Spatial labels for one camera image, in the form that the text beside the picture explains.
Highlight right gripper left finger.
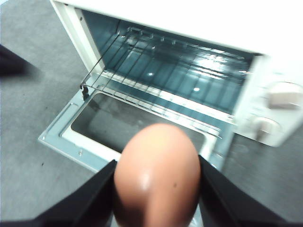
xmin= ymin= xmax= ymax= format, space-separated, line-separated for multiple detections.
xmin=0 ymin=159 xmax=118 ymax=227

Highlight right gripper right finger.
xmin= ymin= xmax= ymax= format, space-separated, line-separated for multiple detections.
xmin=198 ymin=155 xmax=303 ymax=227

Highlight brown egg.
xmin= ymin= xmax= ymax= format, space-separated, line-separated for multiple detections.
xmin=113 ymin=123 xmax=202 ymax=227

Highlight glass oven door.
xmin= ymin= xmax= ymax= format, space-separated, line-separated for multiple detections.
xmin=37 ymin=91 xmax=235 ymax=173

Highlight beige timer dial knob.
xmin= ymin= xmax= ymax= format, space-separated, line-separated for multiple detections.
xmin=252 ymin=116 xmax=280 ymax=143

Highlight beige temperature dial knob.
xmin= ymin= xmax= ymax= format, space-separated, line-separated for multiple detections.
xmin=267 ymin=82 xmax=303 ymax=111

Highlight cream Toshiba toaster oven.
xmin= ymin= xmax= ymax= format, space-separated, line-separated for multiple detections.
xmin=49 ymin=0 xmax=303 ymax=148

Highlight metal wire oven rack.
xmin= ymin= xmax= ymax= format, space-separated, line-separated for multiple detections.
xmin=80 ymin=26 xmax=249 ymax=125

